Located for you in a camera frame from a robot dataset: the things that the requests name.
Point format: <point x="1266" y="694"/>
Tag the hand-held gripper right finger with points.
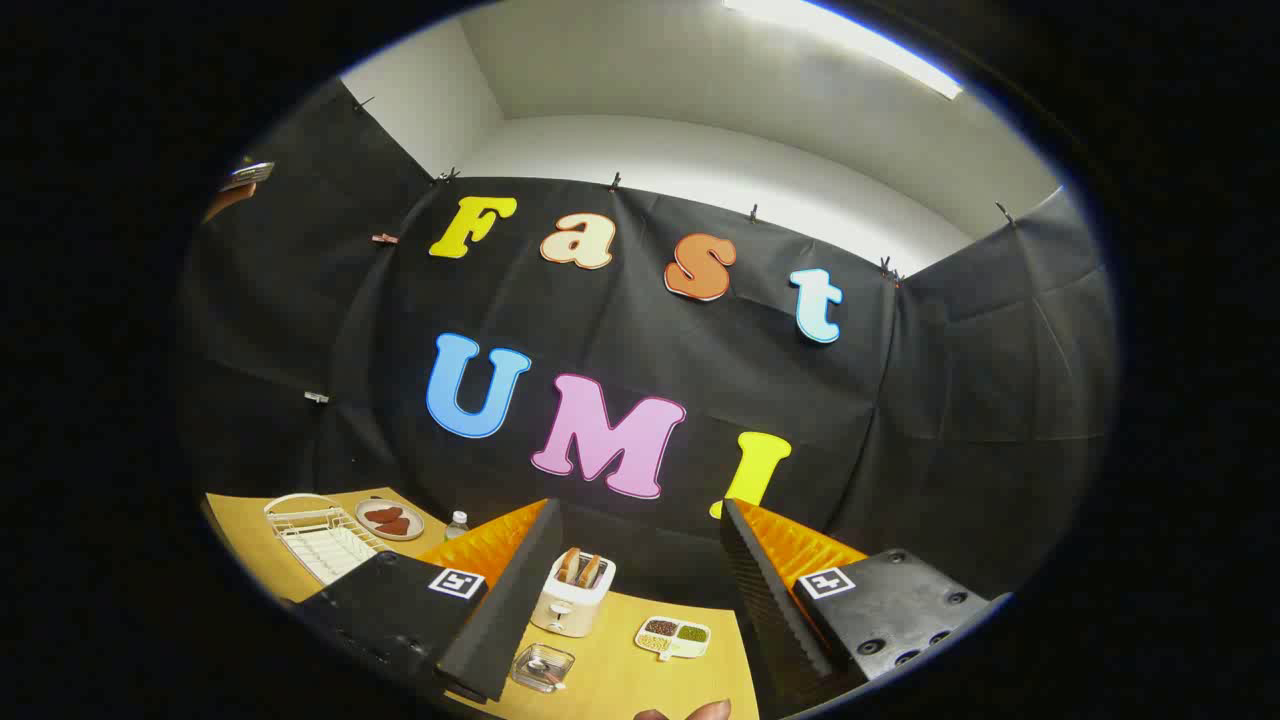
<point x="775" y="610"/>

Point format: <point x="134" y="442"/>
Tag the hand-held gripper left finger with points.
<point x="510" y="600"/>

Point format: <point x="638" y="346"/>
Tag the white divided dish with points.
<point x="690" y="648"/>

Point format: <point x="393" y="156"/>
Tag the small plate with meat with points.
<point x="368" y="528"/>

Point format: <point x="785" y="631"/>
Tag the white toaster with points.
<point x="568" y="608"/>

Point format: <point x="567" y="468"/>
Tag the toast bread slice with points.
<point x="590" y="571"/>
<point x="568" y="566"/>

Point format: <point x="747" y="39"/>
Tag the green beans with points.
<point x="692" y="633"/>

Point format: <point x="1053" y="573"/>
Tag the green label drink bottle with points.
<point x="457" y="524"/>

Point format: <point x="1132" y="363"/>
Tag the dark red beans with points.
<point x="661" y="628"/>

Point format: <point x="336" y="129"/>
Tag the yellow soybeans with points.
<point x="652" y="643"/>

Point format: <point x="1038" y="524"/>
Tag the reddish meat piece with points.
<point x="383" y="514"/>
<point x="394" y="526"/>

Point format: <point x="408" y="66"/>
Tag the black backdrop cloth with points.
<point x="380" y="330"/>

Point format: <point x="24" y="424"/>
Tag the small grey device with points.
<point x="247" y="176"/>

